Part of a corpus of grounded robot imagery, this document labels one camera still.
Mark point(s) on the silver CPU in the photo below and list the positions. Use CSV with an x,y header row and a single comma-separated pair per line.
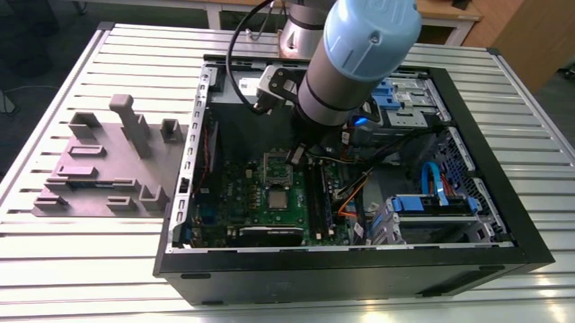
x,y
277,200

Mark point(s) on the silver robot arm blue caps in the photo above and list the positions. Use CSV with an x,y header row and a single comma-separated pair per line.
x,y
341,84

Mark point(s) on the CPU socket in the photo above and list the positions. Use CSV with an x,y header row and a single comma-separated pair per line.
x,y
277,210

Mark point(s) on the grey power supply unit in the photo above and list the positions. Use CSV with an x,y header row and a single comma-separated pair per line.
x,y
243,134

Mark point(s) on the blue disk carrier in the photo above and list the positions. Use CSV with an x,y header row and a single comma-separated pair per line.
x,y
387,88
388,103

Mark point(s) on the black RAM slot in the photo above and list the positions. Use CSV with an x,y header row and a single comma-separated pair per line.
x,y
311,202

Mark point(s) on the grey metal drive cage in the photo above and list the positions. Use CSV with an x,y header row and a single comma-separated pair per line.
x,y
440,218
405,122

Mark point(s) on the green motherboard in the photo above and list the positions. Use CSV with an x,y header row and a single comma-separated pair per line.
x,y
224,188

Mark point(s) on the hard disk in blue carrier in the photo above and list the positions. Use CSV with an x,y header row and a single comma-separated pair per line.
x,y
409,204

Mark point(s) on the black graphics card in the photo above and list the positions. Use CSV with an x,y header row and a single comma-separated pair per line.
x,y
269,234

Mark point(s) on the black PC case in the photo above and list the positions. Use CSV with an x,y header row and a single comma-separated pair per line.
x,y
313,276

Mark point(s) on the grey parts rack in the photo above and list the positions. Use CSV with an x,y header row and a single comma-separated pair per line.
x,y
116,161

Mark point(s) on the black table corner cap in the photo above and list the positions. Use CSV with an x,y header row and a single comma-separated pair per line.
x,y
105,26
492,51

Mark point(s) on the RAM stick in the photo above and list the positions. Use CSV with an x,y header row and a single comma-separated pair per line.
x,y
89,184

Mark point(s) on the wooden cabinet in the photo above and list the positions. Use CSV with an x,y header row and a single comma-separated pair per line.
x,y
529,40

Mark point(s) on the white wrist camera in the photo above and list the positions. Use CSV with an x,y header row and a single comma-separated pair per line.
x,y
253,87

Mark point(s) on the wooden desk white frame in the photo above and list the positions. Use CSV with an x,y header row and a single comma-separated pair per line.
x,y
448,13

